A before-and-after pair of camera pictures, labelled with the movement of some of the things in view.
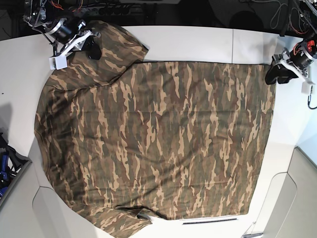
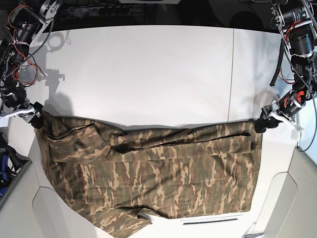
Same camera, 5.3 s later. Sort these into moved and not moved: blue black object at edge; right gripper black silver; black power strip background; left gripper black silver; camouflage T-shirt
Moved: left gripper black silver; right gripper black silver; camouflage T-shirt
Not moved: black power strip background; blue black object at edge
